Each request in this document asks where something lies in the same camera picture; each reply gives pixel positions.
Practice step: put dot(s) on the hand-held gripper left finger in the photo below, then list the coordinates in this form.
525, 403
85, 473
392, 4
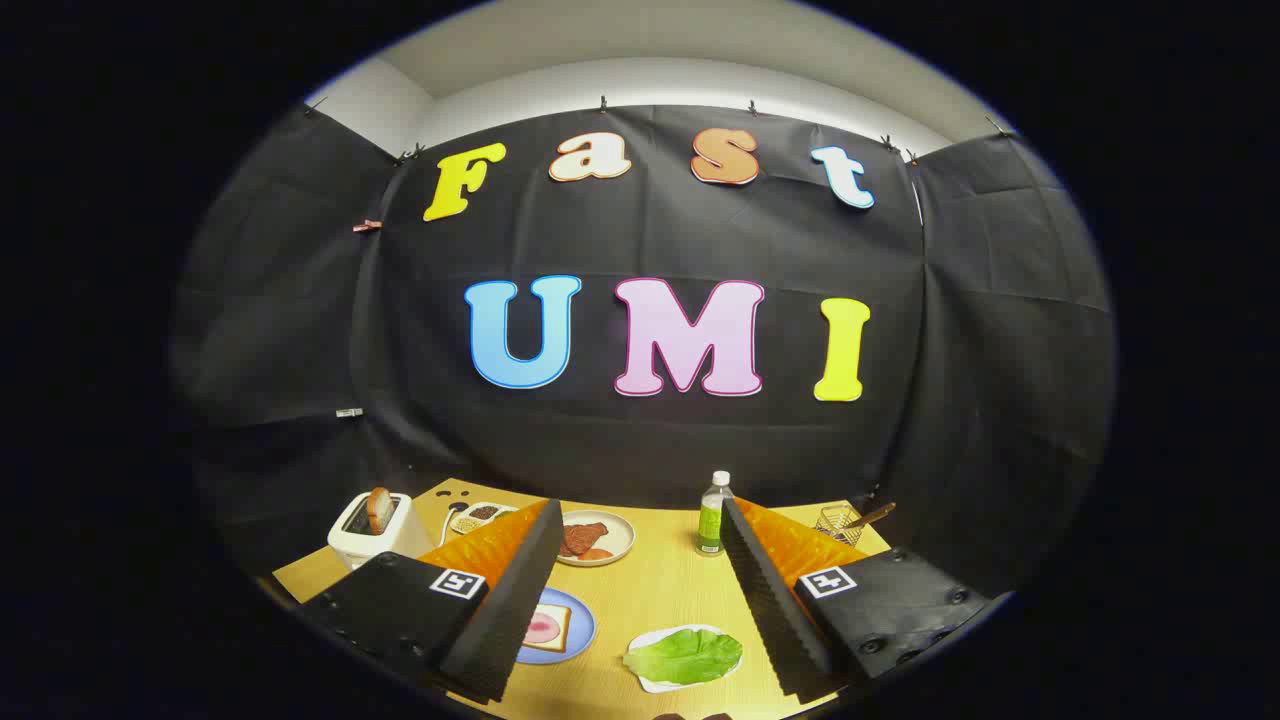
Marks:
510, 620

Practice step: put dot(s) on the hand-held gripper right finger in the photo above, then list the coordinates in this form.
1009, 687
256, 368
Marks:
770, 610

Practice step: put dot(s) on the green lettuce leaf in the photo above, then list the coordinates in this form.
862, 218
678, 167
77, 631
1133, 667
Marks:
685, 655

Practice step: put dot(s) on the brown toast slice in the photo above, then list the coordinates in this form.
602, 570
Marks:
380, 510

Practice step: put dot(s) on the pink ham slice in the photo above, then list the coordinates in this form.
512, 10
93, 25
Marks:
542, 630

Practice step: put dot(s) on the white bread slice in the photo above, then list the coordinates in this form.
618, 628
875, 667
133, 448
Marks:
562, 615

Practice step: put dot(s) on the blue round plate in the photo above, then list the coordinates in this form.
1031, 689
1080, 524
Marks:
582, 625

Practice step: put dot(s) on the brown meat slice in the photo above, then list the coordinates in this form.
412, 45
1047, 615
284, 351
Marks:
568, 545
592, 533

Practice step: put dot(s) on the green label plastic bottle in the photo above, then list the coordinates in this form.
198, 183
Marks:
712, 520

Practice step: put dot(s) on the white divided seed dish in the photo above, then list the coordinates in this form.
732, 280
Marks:
485, 514

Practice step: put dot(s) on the white irregular plate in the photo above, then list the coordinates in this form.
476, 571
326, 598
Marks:
662, 687

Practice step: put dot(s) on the white round plate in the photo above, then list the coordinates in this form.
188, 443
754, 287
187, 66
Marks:
617, 530

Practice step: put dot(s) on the white toaster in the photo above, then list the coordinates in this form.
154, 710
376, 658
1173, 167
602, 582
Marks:
385, 548

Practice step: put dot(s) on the wooden utensil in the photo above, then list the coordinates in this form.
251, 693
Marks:
878, 514

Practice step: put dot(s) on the black backdrop cloth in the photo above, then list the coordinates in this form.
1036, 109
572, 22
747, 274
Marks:
600, 430

